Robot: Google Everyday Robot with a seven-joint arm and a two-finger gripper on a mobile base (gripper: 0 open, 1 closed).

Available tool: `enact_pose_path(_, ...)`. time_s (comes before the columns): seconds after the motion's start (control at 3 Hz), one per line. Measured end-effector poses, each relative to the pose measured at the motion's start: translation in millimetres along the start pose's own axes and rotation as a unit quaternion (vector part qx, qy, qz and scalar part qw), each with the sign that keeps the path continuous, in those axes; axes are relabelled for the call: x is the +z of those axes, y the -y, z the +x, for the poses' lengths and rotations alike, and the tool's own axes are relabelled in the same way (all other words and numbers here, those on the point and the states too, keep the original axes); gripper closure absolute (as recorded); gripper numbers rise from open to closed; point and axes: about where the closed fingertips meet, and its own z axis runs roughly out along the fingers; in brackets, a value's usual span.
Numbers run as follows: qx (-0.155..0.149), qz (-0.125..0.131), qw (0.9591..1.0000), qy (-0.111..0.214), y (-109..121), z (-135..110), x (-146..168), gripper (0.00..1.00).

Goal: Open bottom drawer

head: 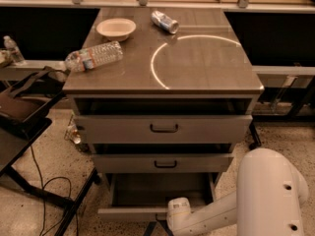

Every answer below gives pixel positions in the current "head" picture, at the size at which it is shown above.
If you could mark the grey drawer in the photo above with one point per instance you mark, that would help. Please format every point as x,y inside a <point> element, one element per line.
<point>167,129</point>
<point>162,163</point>
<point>145,196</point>

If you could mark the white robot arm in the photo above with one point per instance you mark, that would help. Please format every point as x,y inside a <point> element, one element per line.
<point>267,202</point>

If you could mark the grey drawer cabinet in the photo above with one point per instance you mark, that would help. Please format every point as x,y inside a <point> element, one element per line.
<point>201,70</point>

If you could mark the white paper bowl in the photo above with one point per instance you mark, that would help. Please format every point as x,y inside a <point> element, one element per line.
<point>118,29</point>

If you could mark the crushed soda can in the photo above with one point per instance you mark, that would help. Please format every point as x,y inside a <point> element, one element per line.
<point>164,22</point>

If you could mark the clear plastic water bottle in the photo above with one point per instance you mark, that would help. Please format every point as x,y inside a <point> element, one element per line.
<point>92,57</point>

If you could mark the black side table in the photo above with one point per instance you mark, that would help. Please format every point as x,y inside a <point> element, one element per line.
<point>13,147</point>

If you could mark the small upright water bottle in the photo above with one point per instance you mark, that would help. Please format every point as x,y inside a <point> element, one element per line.
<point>14,50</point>

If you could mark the dark bag with straps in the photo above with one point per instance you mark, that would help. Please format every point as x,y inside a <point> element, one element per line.
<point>24,104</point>

